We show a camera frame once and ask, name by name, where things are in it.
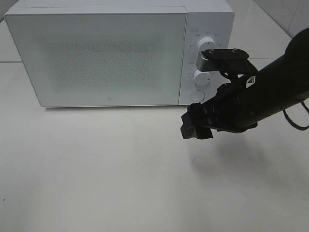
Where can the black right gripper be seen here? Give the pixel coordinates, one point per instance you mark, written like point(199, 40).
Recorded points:
point(217, 113)

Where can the round white door button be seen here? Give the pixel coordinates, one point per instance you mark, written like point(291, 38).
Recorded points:
point(197, 96)

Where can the white timer knob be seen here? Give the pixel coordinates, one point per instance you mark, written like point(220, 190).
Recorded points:
point(201, 78)

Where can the white microwave door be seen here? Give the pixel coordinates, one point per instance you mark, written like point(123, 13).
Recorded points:
point(112, 58)

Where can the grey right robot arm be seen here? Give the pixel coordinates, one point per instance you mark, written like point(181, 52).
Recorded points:
point(250, 95)

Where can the upper white power knob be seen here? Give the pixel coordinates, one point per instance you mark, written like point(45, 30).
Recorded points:
point(206, 43)

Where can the white microwave oven body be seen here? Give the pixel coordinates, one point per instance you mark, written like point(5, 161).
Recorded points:
point(203, 18)

